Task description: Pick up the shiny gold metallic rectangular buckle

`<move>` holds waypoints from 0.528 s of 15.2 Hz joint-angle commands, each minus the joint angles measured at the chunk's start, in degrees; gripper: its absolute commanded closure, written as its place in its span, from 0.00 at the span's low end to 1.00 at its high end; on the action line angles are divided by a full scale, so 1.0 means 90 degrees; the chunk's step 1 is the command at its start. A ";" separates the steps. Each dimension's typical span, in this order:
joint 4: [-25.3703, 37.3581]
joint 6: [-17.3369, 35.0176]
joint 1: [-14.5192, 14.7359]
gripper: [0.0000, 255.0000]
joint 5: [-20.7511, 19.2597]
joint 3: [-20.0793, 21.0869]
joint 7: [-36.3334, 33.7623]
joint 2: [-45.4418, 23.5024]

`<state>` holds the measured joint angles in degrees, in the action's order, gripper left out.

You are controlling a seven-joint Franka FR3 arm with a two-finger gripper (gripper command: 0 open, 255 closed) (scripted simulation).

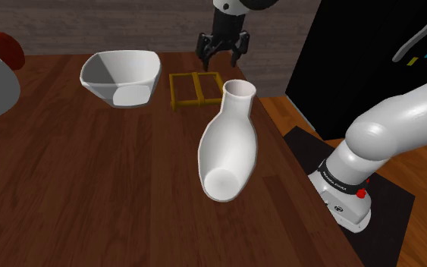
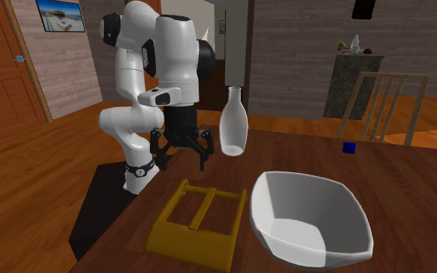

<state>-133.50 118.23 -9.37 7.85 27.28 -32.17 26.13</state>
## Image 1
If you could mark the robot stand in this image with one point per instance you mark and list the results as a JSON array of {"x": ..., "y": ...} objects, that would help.
[{"x": 379, "y": 225}]

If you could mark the black refrigerator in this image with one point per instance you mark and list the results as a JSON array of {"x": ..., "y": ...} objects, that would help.
[{"x": 361, "y": 63}]

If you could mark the yellow frame rack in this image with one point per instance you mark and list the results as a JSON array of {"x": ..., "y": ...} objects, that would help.
[{"x": 197, "y": 88}]

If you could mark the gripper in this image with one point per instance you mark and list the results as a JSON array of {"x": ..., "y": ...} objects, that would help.
[{"x": 225, "y": 26}]

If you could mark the white vase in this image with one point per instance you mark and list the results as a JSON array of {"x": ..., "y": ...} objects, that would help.
[{"x": 228, "y": 148}]

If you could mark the red apple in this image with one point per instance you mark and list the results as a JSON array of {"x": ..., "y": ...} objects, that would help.
[{"x": 4, "y": 48}]

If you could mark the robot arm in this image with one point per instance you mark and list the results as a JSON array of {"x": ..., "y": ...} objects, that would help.
[{"x": 383, "y": 133}]

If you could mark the white square bowl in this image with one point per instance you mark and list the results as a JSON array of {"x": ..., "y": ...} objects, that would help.
[{"x": 122, "y": 76}]

